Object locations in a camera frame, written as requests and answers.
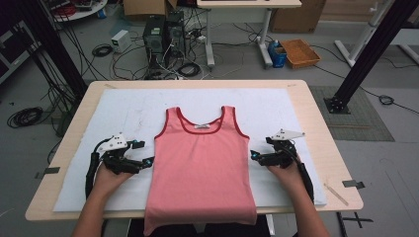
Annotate white metal stand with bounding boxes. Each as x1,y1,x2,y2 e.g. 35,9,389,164
333,0,419,68

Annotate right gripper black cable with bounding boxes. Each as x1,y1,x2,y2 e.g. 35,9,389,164
286,139,316,203

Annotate grey floor mat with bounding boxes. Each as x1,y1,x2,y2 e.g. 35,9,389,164
308,85,395,143

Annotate round white table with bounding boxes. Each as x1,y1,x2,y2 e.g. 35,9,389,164
42,0,109,24

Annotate large black cable coil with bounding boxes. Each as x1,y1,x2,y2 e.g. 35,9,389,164
6,106,45,129

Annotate grey tape piece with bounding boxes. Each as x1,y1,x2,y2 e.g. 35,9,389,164
34,166,61,180
341,179,366,191

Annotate blue container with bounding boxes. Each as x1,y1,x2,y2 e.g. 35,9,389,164
267,39,289,69

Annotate person's right hand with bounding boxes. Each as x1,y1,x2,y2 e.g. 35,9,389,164
266,157,306,195

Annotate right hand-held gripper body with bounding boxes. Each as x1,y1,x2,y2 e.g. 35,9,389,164
260,128,306,170

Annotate large brown cardboard box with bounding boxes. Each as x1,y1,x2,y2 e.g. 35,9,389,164
269,0,327,34

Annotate white power supply box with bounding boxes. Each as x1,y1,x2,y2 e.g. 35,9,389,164
110,29,132,53

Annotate pink tank top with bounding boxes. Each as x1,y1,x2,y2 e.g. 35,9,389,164
143,106,259,237

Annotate light wooden table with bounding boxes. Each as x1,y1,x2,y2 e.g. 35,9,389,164
25,79,365,222

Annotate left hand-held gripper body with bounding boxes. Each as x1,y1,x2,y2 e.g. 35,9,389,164
96,132,143,176

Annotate person's dark trousers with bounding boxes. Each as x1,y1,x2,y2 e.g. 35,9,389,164
126,214,272,237

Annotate black metal frame post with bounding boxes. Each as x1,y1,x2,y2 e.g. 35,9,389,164
19,0,89,100
323,0,419,116

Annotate thin wooden stick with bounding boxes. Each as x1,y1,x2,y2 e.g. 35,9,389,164
323,183,350,207

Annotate orange plastic basket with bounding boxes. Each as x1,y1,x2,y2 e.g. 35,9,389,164
280,39,322,70

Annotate black computer tower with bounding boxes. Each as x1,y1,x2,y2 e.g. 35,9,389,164
164,11,188,57
141,15,168,70

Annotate small black cable coil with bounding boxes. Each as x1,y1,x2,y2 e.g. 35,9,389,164
378,94,395,107

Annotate white table mat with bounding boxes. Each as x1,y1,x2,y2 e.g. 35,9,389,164
52,87,328,213

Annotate white height-adjustable desk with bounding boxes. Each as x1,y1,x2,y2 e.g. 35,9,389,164
196,0,302,69

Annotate person's left hand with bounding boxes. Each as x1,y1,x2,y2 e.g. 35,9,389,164
93,163,134,199

